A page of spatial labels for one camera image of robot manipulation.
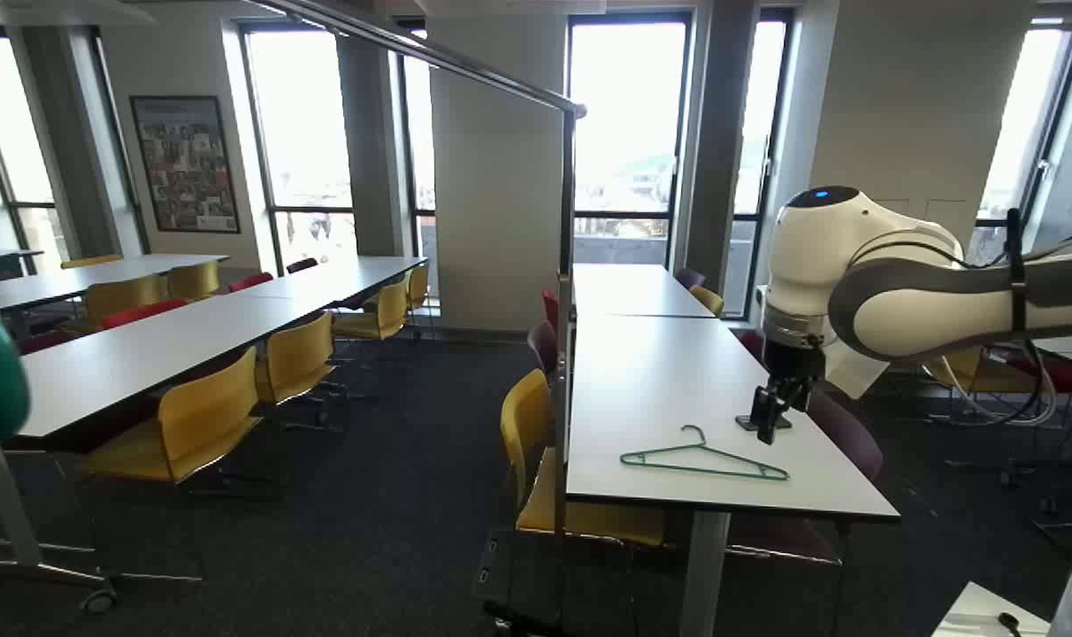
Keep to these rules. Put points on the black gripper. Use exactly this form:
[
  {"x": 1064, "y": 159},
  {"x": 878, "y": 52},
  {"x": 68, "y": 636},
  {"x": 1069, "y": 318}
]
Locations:
[{"x": 790, "y": 376}]

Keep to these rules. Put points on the green wire coat hanger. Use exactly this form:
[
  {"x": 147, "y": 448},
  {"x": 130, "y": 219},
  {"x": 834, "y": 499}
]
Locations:
[{"x": 700, "y": 459}]

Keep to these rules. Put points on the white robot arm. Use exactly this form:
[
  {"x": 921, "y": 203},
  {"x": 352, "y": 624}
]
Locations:
[{"x": 884, "y": 289}]

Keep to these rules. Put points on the metal clothes rack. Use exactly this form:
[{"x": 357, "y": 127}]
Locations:
[{"x": 467, "y": 68}]

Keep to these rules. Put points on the black smartphone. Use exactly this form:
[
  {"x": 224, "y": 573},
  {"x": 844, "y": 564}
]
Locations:
[{"x": 746, "y": 423}]

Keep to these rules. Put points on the white foreground table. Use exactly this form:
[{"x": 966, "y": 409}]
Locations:
[{"x": 639, "y": 383}]

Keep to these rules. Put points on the purple chair right side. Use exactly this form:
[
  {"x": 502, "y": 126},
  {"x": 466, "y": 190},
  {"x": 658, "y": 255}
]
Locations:
[{"x": 803, "y": 538}]

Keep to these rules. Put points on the yellow chair front near table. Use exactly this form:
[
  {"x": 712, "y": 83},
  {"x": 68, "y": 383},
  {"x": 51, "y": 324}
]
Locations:
[{"x": 531, "y": 455}]

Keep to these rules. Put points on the yellow chair left front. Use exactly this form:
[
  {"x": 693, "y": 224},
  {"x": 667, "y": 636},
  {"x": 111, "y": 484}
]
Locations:
[{"x": 196, "y": 426}]

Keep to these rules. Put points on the long white left table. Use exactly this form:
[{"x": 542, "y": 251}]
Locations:
[{"x": 104, "y": 368}]

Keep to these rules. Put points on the far left white table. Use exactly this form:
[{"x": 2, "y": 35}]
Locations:
[{"x": 75, "y": 281}]

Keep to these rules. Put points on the framed wall picture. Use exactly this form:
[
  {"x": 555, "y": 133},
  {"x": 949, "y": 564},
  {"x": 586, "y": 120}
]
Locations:
[{"x": 184, "y": 165}]

